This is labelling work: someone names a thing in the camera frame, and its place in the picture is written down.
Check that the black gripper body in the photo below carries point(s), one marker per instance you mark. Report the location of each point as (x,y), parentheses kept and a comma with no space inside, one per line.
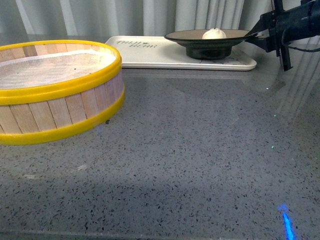
(286,26)

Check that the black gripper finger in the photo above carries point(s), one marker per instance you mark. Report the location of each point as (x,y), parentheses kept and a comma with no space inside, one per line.
(256,28)
(257,41)

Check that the white steamed bun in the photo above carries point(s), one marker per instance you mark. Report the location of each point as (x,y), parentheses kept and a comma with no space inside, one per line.
(214,33)

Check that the brown plate with black rim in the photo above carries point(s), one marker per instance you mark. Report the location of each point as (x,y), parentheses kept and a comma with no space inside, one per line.
(207,49)

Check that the white bear print tray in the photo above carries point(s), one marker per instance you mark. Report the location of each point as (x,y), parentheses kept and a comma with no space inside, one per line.
(156,52)

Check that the white mesh steamer liner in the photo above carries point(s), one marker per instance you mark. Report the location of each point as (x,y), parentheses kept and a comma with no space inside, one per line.
(52,68)

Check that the yellow rimmed bamboo steamer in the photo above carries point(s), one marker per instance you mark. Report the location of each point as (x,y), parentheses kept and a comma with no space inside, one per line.
(46,113)

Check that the grey curtain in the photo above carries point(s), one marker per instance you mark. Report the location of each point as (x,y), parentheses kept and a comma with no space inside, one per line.
(107,18)

